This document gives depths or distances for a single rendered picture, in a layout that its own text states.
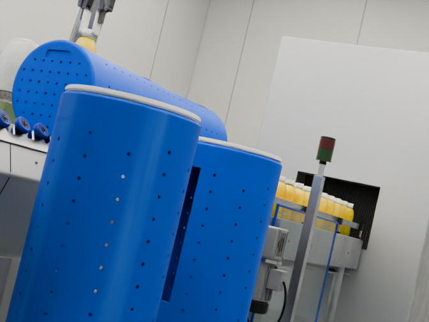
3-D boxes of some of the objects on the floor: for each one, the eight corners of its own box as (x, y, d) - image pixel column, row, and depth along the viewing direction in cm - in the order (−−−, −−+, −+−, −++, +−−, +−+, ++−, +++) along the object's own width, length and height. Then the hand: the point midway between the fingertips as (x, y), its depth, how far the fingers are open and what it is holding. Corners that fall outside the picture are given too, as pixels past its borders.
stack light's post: (252, 446, 315) (313, 174, 322) (256, 444, 318) (316, 176, 325) (261, 450, 313) (322, 176, 320) (265, 448, 317) (325, 177, 324)
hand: (90, 23), depth 234 cm, fingers closed on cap, 4 cm apart
